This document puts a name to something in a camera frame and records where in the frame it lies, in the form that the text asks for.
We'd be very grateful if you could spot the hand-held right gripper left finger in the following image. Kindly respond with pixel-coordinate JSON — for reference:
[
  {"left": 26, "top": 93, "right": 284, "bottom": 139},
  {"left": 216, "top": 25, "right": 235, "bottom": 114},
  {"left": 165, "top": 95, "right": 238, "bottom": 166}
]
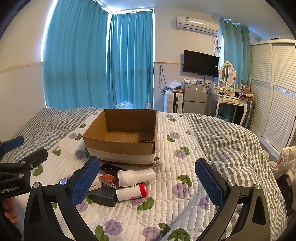
[{"left": 23, "top": 156, "right": 100, "bottom": 241}]

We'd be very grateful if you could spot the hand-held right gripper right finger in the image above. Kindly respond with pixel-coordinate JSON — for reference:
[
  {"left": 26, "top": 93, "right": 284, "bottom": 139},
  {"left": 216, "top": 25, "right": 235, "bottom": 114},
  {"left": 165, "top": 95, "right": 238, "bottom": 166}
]
[{"left": 195, "top": 158, "right": 271, "bottom": 241}]

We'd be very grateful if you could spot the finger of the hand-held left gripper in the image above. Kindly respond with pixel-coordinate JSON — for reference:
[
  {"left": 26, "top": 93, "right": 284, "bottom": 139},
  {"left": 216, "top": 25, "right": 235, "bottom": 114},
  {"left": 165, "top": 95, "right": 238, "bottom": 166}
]
[
  {"left": 0, "top": 148, "right": 48, "bottom": 174},
  {"left": 0, "top": 136, "right": 25, "bottom": 154}
]

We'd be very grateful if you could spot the white power bank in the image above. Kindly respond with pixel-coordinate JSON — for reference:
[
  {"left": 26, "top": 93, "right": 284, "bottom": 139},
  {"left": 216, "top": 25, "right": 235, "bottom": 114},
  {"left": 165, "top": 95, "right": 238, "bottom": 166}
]
[{"left": 89, "top": 183, "right": 109, "bottom": 193}]

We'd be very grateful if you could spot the red snack packet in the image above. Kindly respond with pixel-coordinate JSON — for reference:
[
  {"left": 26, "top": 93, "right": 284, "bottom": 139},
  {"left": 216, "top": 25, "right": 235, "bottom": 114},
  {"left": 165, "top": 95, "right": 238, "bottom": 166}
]
[{"left": 98, "top": 174, "right": 120, "bottom": 189}]

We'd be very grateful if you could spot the black power bank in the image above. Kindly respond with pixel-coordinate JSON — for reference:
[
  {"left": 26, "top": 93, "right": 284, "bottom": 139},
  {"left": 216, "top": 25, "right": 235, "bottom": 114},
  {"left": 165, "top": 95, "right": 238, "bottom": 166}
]
[{"left": 89, "top": 186, "right": 118, "bottom": 207}]

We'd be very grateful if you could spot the black remote control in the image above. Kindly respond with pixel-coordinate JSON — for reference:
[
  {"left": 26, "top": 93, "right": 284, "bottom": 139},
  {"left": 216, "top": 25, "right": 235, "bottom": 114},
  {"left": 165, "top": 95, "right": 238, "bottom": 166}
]
[{"left": 100, "top": 163, "right": 129, "bottom": 173}]

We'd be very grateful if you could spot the white bottle with red cap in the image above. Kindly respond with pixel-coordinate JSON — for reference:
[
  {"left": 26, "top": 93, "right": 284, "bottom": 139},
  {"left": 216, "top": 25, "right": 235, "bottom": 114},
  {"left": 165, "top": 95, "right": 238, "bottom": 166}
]
[{"left": 116, "top": 183, "right": 147, "bottom": 201}]

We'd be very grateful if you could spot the white cylindrical bottle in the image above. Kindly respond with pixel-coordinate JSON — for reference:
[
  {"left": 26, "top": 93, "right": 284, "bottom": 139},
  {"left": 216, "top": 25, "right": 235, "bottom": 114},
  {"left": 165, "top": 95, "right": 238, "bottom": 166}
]
[{"left": 117, "top": 169, "right": 156, "bottom": 188}]

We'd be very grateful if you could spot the person's left hand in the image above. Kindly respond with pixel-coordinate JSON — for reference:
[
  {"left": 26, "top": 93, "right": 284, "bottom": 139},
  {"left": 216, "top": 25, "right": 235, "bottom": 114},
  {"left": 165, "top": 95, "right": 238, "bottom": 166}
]
[{"left": 1, "top": 199, "right": 19, "bottom": 223}]

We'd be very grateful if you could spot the white floral quilt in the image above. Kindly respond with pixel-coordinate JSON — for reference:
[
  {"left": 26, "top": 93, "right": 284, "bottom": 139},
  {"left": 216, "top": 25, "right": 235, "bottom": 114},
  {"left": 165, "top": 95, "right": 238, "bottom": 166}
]
[{"left": 14, "top": 108, "right": 234, "bottom": 241}]

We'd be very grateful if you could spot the grey checked blanket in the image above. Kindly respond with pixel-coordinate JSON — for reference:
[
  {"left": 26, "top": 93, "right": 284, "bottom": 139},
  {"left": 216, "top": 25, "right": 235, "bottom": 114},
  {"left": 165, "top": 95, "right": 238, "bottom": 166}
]
[{"left": 0, "top": 107, "right": 288, "bottom": 241}]

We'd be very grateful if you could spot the drink cup with straw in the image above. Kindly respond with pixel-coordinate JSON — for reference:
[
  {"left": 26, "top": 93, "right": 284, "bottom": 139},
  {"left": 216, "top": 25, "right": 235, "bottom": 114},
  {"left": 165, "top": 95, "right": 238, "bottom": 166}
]
[{"left": 268, "top": 156, "right": 284, "bottom": 173}]

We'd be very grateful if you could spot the grey suitcase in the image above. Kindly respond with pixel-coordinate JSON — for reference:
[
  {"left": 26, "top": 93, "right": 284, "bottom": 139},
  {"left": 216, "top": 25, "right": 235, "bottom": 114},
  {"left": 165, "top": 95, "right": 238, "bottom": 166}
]
[{"left": 245, "top": 100, "right": 256, "bottom": 129}]

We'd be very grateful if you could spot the white dressing table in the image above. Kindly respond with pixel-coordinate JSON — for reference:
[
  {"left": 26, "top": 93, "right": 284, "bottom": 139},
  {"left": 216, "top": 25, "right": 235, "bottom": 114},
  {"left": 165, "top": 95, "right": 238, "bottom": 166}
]
[{"left": 210, "top": 89, "right": 251, "bottom": 127}]

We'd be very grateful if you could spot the white padded jacket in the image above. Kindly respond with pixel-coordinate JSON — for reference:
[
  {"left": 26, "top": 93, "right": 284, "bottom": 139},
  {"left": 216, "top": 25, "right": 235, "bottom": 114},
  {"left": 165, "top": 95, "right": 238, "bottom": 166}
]
[{"left": 276, "top": 146, "right": 296, "bottom": 179}]

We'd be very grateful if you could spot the white plastic bag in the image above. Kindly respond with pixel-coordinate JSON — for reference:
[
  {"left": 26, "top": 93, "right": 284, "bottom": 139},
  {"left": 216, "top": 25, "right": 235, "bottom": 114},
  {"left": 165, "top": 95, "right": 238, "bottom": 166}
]
[{"left": 116, "top": 101, "right": 134, "bottom": 109}]

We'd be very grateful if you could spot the silver small fridge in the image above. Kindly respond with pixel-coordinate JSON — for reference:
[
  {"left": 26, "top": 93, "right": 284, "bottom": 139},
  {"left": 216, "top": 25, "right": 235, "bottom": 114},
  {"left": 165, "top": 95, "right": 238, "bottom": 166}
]
[{"left": 183, "top": 83, "right": 207, "bottom": 114}]

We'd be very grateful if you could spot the white suitcase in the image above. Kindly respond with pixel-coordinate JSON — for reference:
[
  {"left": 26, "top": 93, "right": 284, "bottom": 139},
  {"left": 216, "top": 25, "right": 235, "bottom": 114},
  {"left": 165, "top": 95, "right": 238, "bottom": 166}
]
[{"left": 163, "top": 90, "right": 184, "bottom": 113}]

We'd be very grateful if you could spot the clear plastic bag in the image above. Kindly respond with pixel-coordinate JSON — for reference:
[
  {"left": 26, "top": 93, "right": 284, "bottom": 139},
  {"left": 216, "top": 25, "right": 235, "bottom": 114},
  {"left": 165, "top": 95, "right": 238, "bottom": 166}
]
[{"left": 165, "top": 79, "right": 184, "bottom": 91}]

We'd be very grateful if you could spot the wide blue curtain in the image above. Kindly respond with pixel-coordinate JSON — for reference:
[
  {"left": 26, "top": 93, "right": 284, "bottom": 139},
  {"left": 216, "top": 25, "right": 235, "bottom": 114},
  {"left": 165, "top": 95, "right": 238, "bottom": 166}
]
[{"left": 42, "top": 0, "right": 111, "bottom": 109}]

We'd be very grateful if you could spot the white oval mirror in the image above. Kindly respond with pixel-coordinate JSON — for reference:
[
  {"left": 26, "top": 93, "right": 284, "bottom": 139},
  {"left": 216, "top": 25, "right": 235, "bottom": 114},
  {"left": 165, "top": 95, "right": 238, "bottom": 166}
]
[{"left": 219, "top": 61, "right": 237, "bottom": 88}]

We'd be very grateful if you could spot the white louvred wardrobe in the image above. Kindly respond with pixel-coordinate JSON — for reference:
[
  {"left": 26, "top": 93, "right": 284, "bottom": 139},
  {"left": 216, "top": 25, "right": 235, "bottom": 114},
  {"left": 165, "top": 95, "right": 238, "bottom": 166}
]
[{"left": 248, "top": 38, "right": 296, "bottom": 160}]

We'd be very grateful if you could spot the narrow blue curtain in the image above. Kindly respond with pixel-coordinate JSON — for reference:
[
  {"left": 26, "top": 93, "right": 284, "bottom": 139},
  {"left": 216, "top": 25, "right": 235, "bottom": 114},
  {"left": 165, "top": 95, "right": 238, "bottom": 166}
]
[{"left": 218, "top": 17, "right": 251, "bottom": 93}]

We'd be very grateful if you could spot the white air conditioner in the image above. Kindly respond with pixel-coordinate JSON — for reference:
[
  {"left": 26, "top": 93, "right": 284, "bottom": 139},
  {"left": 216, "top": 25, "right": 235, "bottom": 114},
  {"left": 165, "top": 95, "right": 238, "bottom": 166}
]
[{"left": 176, "top": 15, "right": 220, "bottom": 36}]

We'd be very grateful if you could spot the black wall cable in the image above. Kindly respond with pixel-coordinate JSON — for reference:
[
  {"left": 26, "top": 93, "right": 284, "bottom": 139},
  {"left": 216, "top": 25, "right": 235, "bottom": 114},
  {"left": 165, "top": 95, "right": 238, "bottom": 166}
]
[{"left": 159, "top": 65, "right": 170, "bottom": 93}]

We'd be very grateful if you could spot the black wall television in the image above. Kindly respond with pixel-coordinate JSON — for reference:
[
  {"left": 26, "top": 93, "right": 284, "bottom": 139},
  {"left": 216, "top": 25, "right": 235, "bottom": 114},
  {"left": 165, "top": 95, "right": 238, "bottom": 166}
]
[{"left": 183, "top": 50, "right": 219, "bottom": 77}]

